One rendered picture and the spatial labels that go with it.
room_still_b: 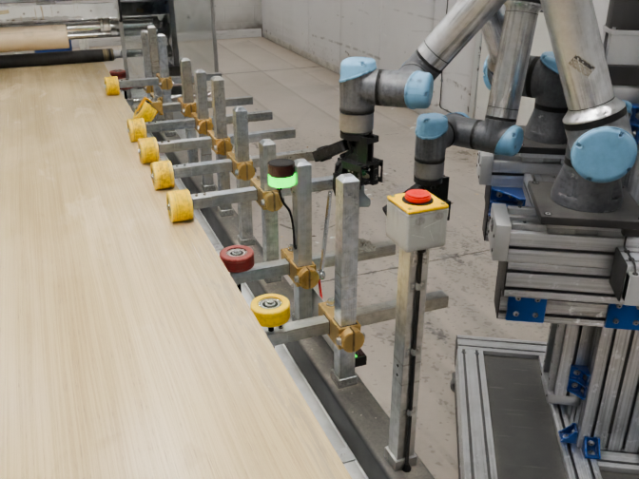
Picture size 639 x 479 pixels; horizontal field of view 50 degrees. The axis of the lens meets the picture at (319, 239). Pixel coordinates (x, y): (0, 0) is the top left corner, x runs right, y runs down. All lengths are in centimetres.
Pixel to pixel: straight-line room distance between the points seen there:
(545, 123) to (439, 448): 112
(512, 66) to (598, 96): 35
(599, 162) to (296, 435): 76
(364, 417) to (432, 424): 111
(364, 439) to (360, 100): 68
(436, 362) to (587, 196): 141
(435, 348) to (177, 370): 181
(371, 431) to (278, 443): 37
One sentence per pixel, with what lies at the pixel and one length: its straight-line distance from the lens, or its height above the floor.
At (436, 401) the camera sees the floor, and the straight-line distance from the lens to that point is 262.
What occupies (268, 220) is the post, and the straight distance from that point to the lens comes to 181.
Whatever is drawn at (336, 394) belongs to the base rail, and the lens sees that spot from 148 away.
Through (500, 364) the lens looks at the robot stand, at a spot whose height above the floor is 21.
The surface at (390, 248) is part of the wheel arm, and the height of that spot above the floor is 85.
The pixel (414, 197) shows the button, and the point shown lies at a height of 123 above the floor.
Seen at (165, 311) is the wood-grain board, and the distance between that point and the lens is 140.
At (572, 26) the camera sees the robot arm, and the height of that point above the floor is 143.
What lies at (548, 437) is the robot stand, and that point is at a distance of 222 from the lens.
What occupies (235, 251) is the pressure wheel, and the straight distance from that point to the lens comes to 159.
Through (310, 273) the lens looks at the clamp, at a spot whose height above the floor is 86.
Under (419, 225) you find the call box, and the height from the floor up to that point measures 119.
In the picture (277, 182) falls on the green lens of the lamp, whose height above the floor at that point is 109.
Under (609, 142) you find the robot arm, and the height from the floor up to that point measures 123.
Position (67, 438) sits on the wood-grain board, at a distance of 114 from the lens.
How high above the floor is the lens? 161
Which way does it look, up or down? 25 degrees down
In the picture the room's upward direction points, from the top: straight up
